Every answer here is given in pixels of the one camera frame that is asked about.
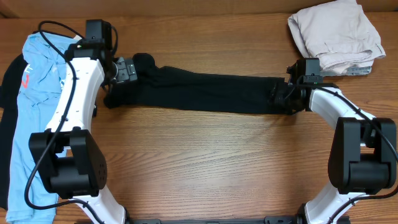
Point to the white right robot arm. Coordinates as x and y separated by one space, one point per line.
363 159

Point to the black t-shirt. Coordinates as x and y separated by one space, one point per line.
171 87

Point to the folded denim jeans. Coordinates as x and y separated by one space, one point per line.
350 71

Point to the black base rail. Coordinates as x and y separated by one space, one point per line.
242 220

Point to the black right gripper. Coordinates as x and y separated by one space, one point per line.
275 96

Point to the light blue t-shirt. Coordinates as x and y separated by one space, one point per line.
41 78

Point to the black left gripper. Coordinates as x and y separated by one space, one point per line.
126 70

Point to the folded beige trousers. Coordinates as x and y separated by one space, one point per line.
338 33

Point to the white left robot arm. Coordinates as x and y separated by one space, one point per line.
100 44

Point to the black garment with logo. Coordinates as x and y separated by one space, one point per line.
6 124

